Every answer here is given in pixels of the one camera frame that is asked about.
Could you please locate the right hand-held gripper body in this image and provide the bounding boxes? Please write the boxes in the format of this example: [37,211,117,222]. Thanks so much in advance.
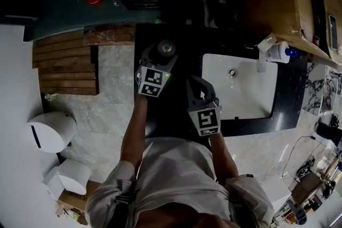
[186,98,222,138]

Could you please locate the person's left forearm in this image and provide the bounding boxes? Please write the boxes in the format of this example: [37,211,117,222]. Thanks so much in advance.
[120,93,149,169]

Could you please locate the white smartphone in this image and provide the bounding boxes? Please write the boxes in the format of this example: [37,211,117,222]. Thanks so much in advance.
[328,14,339,51]

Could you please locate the person's right forearm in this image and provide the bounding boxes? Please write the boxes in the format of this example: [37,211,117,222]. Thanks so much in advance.
[209,132,239,182]

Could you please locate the black marble counter table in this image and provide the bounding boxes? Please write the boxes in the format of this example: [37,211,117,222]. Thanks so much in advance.
[133,22,308,139]

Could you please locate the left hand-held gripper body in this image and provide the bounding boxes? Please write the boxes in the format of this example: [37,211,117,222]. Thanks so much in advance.
[134,62,172,99]

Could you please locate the white marble pattern cabinet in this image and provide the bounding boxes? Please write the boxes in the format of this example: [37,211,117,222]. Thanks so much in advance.
[301,62,342,117]

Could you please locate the white bin with dark slot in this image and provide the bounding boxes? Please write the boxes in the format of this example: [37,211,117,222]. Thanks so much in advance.
[26,111,78,153]

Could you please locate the white sink basin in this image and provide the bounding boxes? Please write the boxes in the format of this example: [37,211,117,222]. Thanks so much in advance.
[201,53,279,121]

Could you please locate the wooden slat steps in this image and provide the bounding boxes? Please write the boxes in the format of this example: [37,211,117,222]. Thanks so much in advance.
[32,32,100,96]

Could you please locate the wooden block step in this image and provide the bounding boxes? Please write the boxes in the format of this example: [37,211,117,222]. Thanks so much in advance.
[82,24,137,46]

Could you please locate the white dispenser device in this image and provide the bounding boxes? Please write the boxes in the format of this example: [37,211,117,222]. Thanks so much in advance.
[42,159,92,201]

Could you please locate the white pump bottle blue cap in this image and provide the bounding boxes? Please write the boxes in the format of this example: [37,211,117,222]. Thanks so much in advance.
[264,41,299,64]

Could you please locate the small brown box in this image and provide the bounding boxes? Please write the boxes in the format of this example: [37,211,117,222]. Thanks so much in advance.
[291,173,323,206]

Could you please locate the chrome faucet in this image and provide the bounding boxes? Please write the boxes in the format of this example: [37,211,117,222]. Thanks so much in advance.
[255,32,278,74]

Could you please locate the black floor cable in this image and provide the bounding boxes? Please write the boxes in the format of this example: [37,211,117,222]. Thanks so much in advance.
[280,136,335,178]

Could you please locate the cardboard box with clutter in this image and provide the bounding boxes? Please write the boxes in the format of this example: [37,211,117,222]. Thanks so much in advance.
[57,180,100,225]

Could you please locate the person's beige shirt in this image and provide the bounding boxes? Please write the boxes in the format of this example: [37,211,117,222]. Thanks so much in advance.
[85,136,275,228]

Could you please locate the white flat box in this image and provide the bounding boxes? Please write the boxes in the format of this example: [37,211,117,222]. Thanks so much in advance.
[264,178,292,212]

